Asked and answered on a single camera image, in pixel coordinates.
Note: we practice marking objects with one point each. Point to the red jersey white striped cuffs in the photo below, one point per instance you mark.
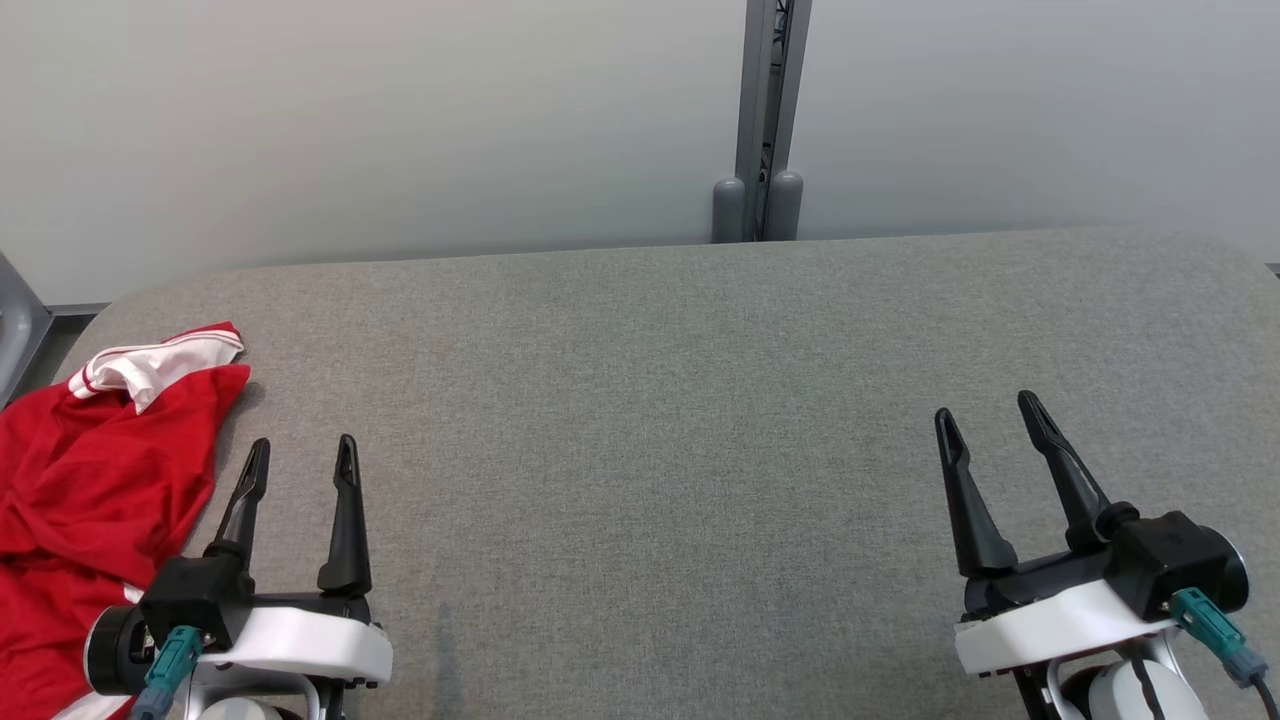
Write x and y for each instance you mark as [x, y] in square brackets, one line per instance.
[100, 470]

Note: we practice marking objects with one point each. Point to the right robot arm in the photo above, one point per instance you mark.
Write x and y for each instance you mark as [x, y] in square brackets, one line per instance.
[1110, 695]

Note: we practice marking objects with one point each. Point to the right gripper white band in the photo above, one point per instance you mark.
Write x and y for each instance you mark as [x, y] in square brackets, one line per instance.
[1050, 620]

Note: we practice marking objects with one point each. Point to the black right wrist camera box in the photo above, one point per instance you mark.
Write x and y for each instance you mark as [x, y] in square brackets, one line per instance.
[1170, 560]

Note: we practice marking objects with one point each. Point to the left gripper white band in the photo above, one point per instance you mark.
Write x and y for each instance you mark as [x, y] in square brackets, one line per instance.
[300, 640]

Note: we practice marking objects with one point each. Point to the grey stand leg with caster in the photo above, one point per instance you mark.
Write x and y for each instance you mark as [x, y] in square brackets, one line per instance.
[20, 330]

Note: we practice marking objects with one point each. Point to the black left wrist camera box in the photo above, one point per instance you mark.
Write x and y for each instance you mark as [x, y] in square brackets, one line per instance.
[190, 600]

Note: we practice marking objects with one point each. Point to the grey metal partition post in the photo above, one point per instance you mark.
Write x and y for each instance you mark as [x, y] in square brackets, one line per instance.
[752, 100]

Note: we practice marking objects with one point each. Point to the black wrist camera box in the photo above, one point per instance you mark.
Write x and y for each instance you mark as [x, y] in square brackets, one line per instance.
[190, 600]
[1170, 560]

